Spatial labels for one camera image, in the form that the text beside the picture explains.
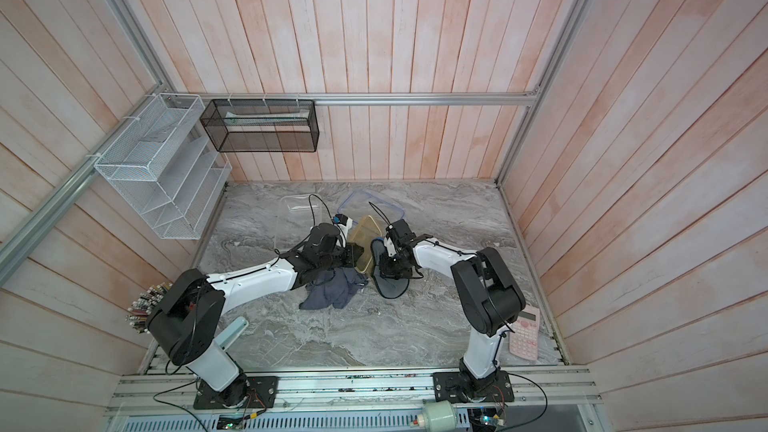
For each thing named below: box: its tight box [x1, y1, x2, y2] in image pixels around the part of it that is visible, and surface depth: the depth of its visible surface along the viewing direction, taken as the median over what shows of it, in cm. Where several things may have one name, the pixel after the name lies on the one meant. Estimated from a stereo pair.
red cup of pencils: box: [125, 282, 173, 334], surface depth 72 cm
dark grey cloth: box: [299, 267, 369, 310], surface depth 89 cm
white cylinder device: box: [418, 400, 456, 432], surface depth 65 cm
